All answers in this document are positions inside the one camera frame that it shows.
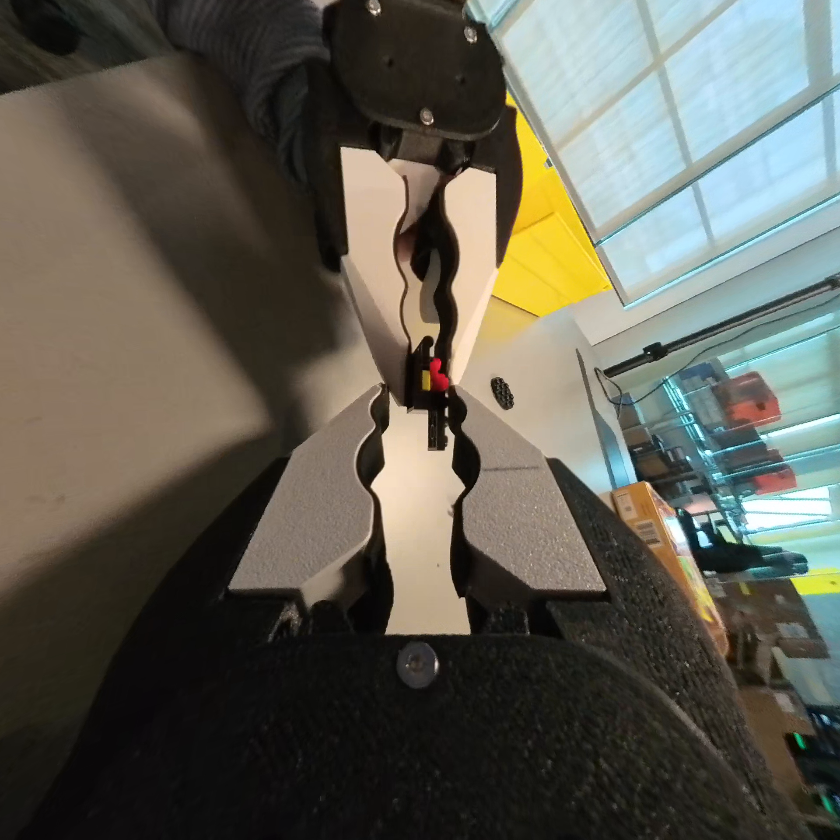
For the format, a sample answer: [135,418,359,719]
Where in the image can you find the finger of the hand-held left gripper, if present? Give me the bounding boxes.
[420,163,500,385]
[340,144,416,408]

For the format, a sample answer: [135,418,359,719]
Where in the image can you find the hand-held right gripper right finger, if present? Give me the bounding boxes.
[449,386,608,613]

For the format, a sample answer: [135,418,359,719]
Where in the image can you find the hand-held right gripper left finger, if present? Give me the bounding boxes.
[226,385,389,614]

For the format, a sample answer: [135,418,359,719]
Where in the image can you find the yellow plastic bin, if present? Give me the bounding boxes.
[492,108,613,320]

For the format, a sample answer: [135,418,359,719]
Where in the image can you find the black lego assembly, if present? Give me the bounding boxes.
[406,336,455,454]

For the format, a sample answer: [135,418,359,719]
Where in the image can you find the person's left forearm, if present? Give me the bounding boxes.
[164,0,329,181]

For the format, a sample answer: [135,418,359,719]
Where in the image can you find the orange lego box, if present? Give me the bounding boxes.
[612,482,731,657]

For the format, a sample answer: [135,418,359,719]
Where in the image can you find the metal shelf rack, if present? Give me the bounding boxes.
[617,367,808,526]

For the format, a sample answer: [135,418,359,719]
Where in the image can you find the black office chair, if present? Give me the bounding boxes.
[682,508,809,581]

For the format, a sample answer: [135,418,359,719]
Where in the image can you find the black light stand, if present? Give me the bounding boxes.
[600,276,840,379]

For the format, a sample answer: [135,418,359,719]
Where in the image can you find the large paned window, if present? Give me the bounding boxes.
[472,0,840,307]
[663,314,840,534]

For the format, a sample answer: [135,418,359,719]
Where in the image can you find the orange storage case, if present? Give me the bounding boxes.
[748,449,799,496]
[715,371,783,424]

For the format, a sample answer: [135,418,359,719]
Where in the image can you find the brown cardboard boxes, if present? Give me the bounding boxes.
[715,577,831,690]

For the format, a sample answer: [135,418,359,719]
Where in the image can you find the dark equipment rack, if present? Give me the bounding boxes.
[784,705,840,818]

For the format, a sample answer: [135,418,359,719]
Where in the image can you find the black cable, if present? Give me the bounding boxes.
[594,367,664,421]

